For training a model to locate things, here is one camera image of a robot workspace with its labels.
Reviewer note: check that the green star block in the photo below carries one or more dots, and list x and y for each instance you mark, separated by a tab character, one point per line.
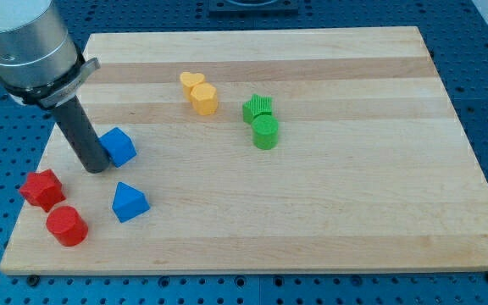
256	106

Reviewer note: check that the wooden board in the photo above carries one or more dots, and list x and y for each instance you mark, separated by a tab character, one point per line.
372	172

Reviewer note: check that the blue cube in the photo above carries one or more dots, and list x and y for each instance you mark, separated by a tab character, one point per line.
119	146

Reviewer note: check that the yellow hexagon block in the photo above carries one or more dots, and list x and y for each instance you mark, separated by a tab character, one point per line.
204	99

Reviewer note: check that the yellow heart block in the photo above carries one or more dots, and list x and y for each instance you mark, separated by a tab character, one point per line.
188	80

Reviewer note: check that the red cylinder block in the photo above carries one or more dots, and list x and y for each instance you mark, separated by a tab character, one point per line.
67	226

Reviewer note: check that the red star block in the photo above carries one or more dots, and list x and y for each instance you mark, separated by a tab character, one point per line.
43	190

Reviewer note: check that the blue triangle block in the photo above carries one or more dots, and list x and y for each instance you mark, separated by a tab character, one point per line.
128	202

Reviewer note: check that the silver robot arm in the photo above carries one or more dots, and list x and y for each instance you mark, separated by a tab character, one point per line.
39	61

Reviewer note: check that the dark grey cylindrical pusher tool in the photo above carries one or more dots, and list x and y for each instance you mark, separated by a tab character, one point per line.
72	120

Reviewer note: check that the green cylinder block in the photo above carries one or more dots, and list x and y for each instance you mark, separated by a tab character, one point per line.
265	131

